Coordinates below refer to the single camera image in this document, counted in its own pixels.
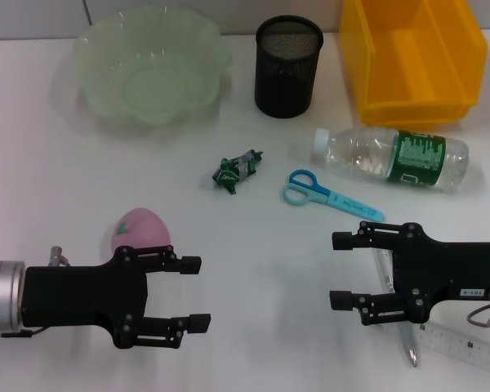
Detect black mesh pen cup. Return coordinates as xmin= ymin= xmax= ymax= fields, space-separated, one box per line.
xmin=255 ymin=15 xmax=324 ymax=119

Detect translucent green fruit plate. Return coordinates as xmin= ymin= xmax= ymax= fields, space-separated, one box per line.
xmin=55 ymin=6 xmax=234 ymax=126

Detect clear plastic ruler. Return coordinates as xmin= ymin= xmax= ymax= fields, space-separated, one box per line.
xmin=418 ymin=320 xmax=490 ymax=376

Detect clear green-label water bottle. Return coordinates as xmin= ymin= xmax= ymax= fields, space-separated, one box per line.
xmin=310 ymin=127 xmax=470 ymax=192

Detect green plastic wrapper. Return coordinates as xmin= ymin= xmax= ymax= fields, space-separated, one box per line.
xmin=211 ymin=149 xmax=265 ymax=197

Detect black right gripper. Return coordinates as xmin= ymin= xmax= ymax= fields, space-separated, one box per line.
xmin=329 ymin=221 xmax=490 ymax=327

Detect blue scissors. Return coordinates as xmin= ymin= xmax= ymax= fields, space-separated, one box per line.
xmin=283 ymin=169 xmax=386 ymax=224

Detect yellow plastic bin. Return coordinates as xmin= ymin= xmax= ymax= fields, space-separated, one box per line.
xmin=337 ymin=0 xmax=489 ymax=127

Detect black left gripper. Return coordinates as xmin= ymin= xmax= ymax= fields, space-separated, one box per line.
xmin=22 ymin=244 xmax=212 ymax=350

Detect left gripper cable with connector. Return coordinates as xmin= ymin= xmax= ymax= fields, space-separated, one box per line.
xmin=0 ymin=245 xmax=73 ymax=339

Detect pink toy peach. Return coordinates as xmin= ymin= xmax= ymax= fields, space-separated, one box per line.
xmin=112 ymin=207 xmax=173 ymax=252

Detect clear silver ballpoint pen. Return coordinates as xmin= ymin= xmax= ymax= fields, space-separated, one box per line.
xmin=374 ymin=247 xmax=420 ymax=368

